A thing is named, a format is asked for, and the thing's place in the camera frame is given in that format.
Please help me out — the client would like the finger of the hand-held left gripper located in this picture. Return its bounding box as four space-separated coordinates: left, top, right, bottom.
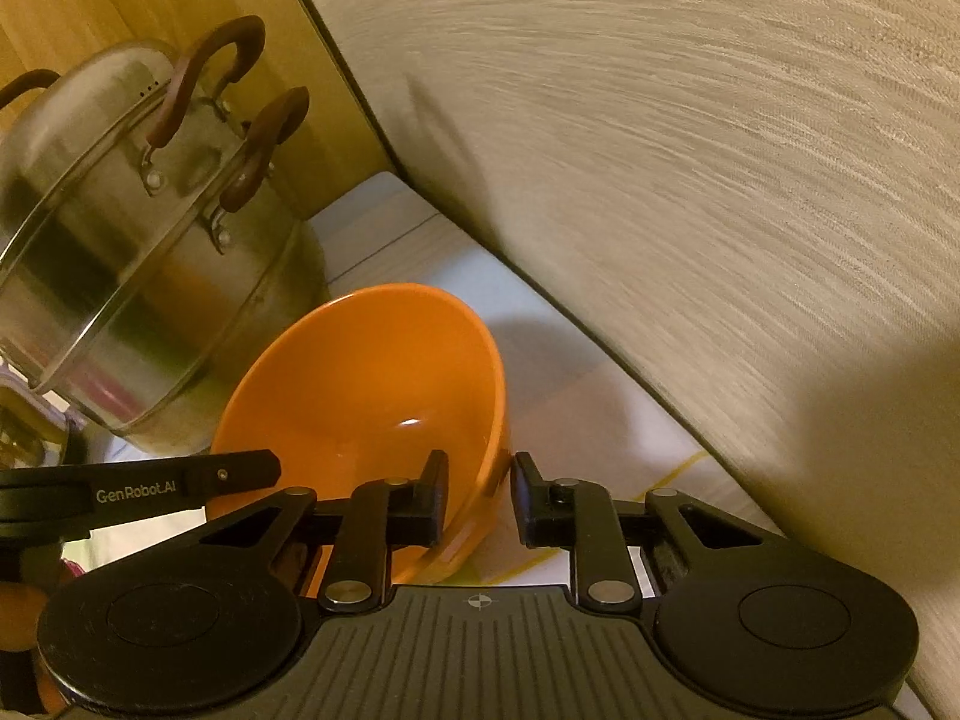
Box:
0 450 282 522

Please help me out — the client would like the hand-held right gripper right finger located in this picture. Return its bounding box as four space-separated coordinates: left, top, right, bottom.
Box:
510 452 766 608

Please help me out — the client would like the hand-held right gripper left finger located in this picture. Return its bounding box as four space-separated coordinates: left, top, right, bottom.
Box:
199 450 451 612

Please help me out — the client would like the orange bowl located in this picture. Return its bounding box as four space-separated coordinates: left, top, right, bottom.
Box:
212 283 513 582

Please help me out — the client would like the stainless steel steamer pot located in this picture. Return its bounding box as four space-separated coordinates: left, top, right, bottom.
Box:
0 15 331 458

